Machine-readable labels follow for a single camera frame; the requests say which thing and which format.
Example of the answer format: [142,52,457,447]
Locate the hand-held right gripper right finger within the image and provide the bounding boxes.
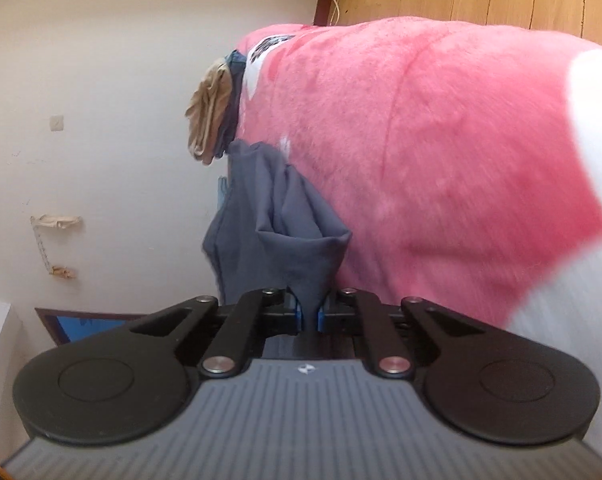
[317,287,488,379]

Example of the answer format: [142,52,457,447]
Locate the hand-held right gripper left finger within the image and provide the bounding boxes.
[130,287,305,377]

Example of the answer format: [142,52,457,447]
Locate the grey garment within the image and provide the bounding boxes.
[202,140,355,361]

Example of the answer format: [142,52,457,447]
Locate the pink printed blanket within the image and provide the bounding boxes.
[231,17,602,461]

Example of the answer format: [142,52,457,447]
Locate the slate blue garment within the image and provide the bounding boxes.
[211,49,248,159]

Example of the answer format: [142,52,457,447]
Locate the beige garment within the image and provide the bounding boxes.
[184,62,235,167]

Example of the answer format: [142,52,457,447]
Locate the blue object behind door frame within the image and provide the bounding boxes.
[56,314,142,345]

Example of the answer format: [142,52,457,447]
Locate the wooden door frame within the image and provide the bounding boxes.
[34,307,148,347]

